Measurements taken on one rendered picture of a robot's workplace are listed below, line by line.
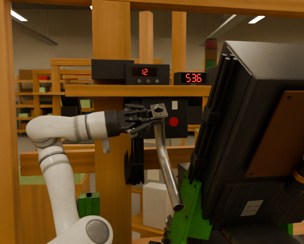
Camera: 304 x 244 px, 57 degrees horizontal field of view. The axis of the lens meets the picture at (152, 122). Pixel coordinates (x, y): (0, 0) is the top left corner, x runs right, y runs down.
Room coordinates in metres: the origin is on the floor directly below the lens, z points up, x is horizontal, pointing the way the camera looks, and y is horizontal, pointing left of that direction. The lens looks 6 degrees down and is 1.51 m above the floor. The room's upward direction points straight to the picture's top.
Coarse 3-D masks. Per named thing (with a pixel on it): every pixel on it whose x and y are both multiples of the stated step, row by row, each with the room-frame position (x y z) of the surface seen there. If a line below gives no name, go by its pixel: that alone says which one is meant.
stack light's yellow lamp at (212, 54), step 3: (207, 51) 1.17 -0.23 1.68; (210, 51) 1.17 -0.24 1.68; (213, 51) 1.17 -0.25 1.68; (216, 51) 1.17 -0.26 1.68; (207, 54) 1.17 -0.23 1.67; (210, 54) 1.17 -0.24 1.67; (213, 54) 1.17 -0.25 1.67; (216, 54) 1.18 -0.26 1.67; (207, 57) 1.17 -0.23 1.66; (210, 57) 1.17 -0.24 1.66; (213, 57) 1.17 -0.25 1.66; (216, 57) 1.18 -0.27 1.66; (207, 60) 1.17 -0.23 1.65; (210, 60) 1.17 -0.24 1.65; (213, 60) 1.17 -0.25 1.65; (216, 60) 1.18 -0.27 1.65
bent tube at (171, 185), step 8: (160, 104) 0.80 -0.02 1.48; (152, 112) 0.77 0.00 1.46; (160, 112) 0.77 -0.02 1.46; (160, 128) 0.80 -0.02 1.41; (160, 136) 0.82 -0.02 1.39; (160, 144) 0.82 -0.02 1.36; (160, 152) 0.82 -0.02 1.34; (160, 160) 0.80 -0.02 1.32; (168, 160) 0.80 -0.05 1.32; (168, 168) 0.77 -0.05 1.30; (168, 176) 0.74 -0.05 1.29; (168, 184) 0.72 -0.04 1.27; (176, 184) 0.72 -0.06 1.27; (168, 192) 0.71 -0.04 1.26; (176, 192) 0.69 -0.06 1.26; (176, 200) 0.67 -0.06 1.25; (176, 208) 0.68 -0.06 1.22
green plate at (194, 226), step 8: (184, 176) 0.84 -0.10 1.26; (184, 184) 0.83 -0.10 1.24; (192, 184) 0.77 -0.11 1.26; (200, 184) 0.74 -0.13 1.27; (184, 192) 0.81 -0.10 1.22; (192, 192) 0.76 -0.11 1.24; (200, 192) 0.75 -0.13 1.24; (184, 200) 0.79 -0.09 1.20; (192, 200) 0.74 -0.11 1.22; (200, 200) 0.75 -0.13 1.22; (184, 208) 0.78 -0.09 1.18; (192, 208) 0.74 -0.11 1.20; (200, 208) 0.75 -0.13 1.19; (176, 216) 0.82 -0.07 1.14; (184, 216) 0.76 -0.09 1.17; (192, 216) 0.74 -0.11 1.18; (200, 216) 0.75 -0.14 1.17; (176, 224) 0.80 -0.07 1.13; (184, 224) 0.75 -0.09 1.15; (192, 224) 0.75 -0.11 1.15; (200, 224) 0.75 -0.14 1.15; (208, 224) 0.76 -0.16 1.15; (176, 232) 0.78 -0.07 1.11; (184, 232) 0.73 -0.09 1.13; (192, 232) 0.75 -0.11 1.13; (200, 232) 0.75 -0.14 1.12; (208, 232) 0.76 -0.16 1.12; (176, 240) 0.77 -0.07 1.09; (184, 240) 0.73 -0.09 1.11
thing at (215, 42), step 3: (207, 39) 1.17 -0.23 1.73; (210, 39) 1.17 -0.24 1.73; (213, 39) 1.17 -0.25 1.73; (216, 39) 1.17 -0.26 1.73; (207, 42) 1.17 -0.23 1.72; (210, 42) 1.17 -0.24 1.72; (213, 42) 1.17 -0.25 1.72; (216, 42) 1.17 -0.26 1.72; (207, 45) 1.17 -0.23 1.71; (210, 45) 1.17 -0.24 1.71; (213, 45) 1.17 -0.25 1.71; (216, 45) 1.17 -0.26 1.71; (207, 48) 1.18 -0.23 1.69; (210, 48) 1.17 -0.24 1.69; (213, 48) 1.17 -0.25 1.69; (216, 48) 1.18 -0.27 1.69
